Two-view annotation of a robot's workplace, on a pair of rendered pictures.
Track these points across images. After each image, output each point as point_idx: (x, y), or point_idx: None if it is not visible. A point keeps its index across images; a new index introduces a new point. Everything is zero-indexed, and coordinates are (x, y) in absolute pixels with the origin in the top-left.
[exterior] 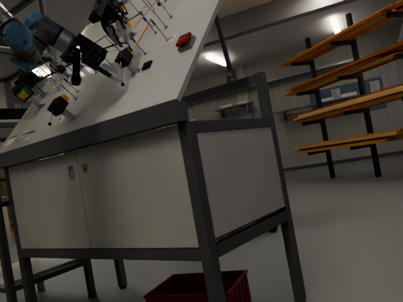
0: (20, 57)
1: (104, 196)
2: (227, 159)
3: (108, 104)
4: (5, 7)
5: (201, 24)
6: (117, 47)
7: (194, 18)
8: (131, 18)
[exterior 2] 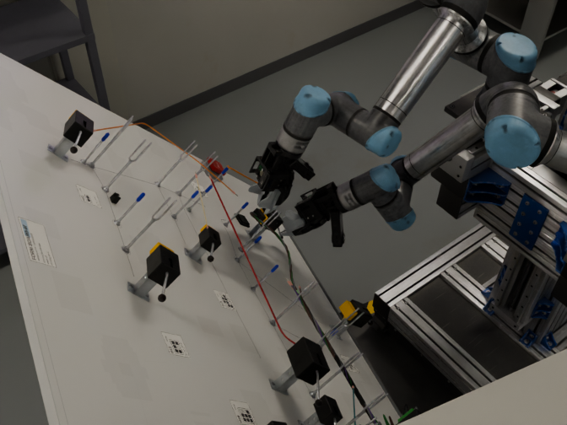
0: (404, 219)
1: None
2: None
3: (296, 270)
4: (415, 149)
5: (180, 153)
6: (261, 228)
7: (167, 158)
8: (204, 213)
